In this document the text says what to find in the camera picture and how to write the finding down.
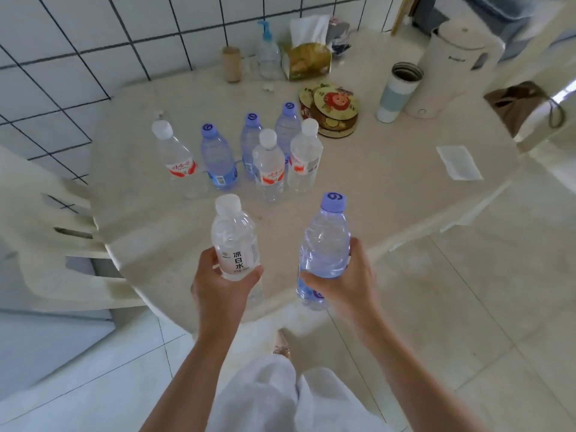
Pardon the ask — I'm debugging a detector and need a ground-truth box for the white and grey tumbler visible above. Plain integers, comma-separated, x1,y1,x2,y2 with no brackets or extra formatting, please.
376,62,425,124

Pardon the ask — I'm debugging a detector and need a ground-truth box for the red-label white-cap water bottle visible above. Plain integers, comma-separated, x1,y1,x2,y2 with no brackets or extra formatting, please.
151,120,199,199
252,128,286,203
287,118,324,193

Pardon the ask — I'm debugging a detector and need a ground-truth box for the person's right hand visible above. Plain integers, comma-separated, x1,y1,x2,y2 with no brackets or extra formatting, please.
300,237,384,332

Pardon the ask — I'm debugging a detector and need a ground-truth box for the person's left hand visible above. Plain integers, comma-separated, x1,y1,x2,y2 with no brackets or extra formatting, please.
191,247,265,334

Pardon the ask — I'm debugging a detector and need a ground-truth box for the white-label white-cap water bottle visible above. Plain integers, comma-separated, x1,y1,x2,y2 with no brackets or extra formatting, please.
211,193,265,306

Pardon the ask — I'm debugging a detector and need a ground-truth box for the person's white clothing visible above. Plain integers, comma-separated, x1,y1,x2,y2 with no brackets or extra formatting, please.
205,354,393,432

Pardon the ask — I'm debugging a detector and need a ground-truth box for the brown bag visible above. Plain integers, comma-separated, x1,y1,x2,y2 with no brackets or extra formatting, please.
484,81,567,139

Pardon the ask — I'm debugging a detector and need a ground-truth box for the person's right forearm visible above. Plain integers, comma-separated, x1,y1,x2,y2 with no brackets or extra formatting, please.
342,312,489,432

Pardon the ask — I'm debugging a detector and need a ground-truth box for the yellow tissue pack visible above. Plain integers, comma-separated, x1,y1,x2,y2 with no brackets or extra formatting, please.
280,14,334,82

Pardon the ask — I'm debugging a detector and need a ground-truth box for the clear pump dispenser bottle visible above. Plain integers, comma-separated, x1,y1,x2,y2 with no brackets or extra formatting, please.
256,20,283,81

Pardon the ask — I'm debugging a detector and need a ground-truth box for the beige cylindrical cup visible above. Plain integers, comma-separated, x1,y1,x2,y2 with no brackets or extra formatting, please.
221,46,243,83

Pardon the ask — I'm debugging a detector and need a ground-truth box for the white electric kettle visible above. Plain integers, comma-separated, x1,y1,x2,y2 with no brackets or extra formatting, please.
403,19,506,119

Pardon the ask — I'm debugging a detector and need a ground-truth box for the wooden stick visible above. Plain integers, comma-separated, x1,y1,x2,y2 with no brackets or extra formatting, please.
391,0,416,37

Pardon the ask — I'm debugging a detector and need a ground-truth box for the round painted wooden coaster box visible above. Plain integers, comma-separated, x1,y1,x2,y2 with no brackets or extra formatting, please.
298,82,361,139

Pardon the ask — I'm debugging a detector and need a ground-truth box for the blue-cap clear water bottle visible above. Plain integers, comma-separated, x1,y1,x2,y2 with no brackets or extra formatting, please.
240,112,263,180
200,123,239,191
274,102,302,167
295,192,352,311

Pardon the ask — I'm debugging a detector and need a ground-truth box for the white paper napkin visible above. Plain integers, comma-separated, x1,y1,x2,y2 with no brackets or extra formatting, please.
436,145,484,182

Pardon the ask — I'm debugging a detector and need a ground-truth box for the person's left forearm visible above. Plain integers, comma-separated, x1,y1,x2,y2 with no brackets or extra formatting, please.
139,327,244,432

